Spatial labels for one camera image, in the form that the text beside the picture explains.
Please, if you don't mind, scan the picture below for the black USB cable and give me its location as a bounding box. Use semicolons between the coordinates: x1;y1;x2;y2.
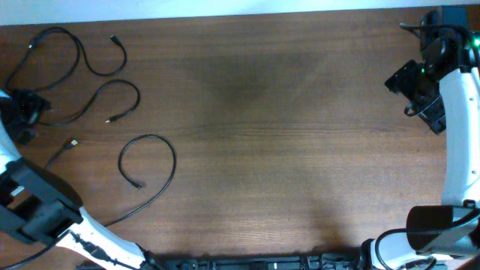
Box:
37;78;141;128
44;133;177;228
3;25;128;93

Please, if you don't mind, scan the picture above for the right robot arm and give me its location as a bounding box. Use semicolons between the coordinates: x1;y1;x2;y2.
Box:
352;6;479;269

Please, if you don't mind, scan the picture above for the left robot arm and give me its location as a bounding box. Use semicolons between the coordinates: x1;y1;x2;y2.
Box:
1;92;163;269

